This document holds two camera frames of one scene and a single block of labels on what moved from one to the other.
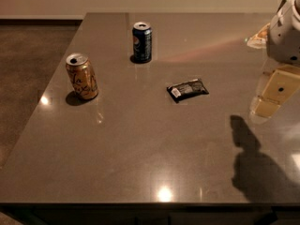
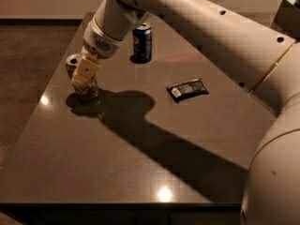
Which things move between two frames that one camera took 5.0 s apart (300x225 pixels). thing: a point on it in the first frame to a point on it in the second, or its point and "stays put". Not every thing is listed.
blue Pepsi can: x=142 y=36 stays put
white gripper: x=283 y=39 to x=99 y=43
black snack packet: x=190 y=88 stays put
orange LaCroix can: x=82 y=76 stays put
